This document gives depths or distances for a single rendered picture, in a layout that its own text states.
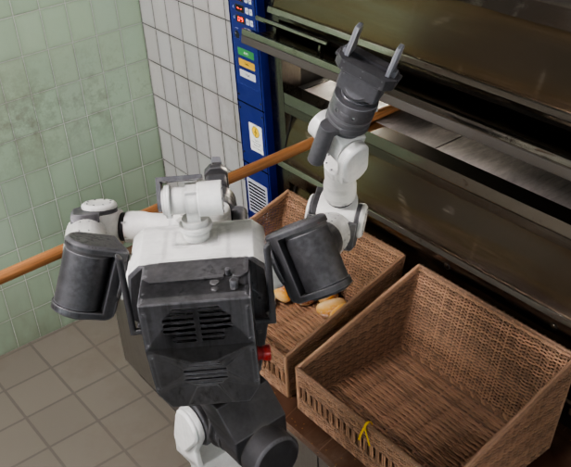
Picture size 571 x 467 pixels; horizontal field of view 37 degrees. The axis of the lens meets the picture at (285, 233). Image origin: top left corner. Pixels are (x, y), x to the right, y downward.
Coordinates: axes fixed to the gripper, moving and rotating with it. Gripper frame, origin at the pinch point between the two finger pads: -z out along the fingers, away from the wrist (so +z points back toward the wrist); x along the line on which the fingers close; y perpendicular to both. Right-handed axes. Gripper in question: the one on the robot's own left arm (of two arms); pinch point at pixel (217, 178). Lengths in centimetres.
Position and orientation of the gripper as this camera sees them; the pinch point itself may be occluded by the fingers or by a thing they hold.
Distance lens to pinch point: 212.6
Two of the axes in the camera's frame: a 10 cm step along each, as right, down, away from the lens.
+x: 0.5, 8.4, 5.4
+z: 0.6, 5.3, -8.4
